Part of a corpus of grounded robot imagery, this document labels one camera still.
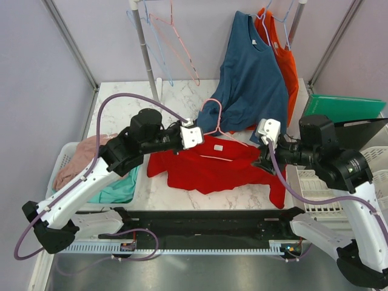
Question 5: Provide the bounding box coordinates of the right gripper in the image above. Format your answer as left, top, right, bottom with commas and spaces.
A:
251, 132, 319, 175

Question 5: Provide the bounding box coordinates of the red t shirt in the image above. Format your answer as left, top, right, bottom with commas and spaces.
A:
147, 135, 286, 209

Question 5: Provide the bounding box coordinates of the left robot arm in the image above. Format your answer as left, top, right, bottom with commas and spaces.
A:
22, 109, 193, 254

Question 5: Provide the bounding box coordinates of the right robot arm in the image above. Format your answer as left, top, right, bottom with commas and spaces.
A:
252, 115, 387, 290

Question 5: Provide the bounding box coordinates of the mint green t shirt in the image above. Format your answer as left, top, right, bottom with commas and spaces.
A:
88, 166, 140, 204

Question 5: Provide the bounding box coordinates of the blue t shirt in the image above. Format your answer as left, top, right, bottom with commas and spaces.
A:
197, 11, 289, 133

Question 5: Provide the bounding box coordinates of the pink printed t shirt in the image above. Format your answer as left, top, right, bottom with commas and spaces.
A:
52, 133, 122, 192

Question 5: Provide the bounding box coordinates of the orange t shirt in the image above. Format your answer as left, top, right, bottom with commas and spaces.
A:
252, 10, 299, 128

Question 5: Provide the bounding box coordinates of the blue hanger holding shirts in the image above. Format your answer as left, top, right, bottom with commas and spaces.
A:
249, 0, 295, 51

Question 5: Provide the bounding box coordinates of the white slotted tray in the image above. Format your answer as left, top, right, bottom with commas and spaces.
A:
297, 146, 387, 221

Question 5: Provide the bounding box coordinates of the green binder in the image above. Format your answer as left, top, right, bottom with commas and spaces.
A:
303, 94, 387, 122

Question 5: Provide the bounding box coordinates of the black binder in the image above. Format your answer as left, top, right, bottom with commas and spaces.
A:
334, 118, 387, 151

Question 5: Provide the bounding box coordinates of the white plastic laundry basket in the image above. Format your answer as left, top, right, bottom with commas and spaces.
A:
45, 142, 136, 212

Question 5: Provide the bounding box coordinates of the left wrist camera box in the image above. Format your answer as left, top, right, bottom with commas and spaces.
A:
180, 126, 204, 150

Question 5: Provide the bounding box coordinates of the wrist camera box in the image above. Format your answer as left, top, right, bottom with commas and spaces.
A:
255, 119, 281, 148
180, 126, 204, 150

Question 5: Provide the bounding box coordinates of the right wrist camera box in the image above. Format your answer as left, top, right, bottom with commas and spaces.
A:
255, 119, 281, 148

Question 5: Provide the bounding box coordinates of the light blue wire hanger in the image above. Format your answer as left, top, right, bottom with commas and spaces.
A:
125, 0, 175, 87

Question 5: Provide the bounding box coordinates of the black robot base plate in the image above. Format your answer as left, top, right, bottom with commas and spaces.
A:
118, 207, 303, 247

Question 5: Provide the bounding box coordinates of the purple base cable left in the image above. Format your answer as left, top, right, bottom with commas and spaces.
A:
53, 227, 160, 276

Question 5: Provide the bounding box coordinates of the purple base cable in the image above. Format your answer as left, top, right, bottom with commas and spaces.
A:
53, 227, 160, 276
278, 239, 313, 263

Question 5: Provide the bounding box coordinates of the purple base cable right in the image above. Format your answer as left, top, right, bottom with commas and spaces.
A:
278, 239, 313, 263

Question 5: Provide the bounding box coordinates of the aluminium frame post right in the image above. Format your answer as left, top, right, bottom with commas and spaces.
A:
307, 0, 364, 93

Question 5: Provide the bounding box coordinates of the aluminium frame post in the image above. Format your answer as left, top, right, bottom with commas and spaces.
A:
307, 0, 364, 93
41, 0, 99, 92

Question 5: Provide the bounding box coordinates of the white cable duct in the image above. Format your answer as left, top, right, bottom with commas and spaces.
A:
61, 239, 284, 256

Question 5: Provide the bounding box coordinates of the aluminium frame post left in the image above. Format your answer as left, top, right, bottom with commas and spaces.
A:
41, 0, 99, 92

